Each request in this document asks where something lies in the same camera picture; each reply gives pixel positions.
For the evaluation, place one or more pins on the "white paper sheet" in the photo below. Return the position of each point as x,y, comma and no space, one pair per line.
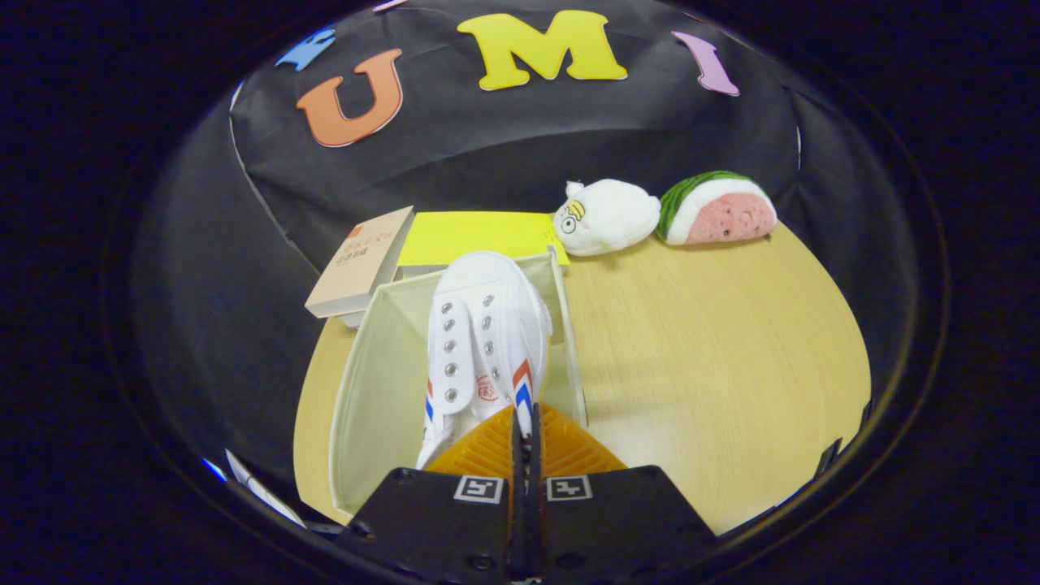
260,487

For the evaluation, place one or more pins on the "cream fabric storage box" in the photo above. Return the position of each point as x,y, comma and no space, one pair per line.
382,390

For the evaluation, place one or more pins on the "white shoe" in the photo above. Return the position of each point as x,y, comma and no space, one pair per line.
487,284

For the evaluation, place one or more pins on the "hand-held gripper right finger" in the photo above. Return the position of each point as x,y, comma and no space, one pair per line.
540,520

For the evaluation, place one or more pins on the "lit computer screen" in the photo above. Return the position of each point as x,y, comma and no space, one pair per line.
213,470

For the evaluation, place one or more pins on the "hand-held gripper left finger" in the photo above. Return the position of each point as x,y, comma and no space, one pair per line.
513,520

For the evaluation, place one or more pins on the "beige book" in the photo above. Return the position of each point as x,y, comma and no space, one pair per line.
361,260

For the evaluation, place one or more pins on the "white plush toy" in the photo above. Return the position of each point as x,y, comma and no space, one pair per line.
613,219

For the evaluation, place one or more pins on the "pale grey book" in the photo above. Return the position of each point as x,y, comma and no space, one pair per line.
351,318

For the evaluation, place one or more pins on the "watermelon plush toy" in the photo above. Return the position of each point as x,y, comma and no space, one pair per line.
723,215

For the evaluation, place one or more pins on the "yellow book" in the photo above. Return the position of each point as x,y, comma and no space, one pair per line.
479,236

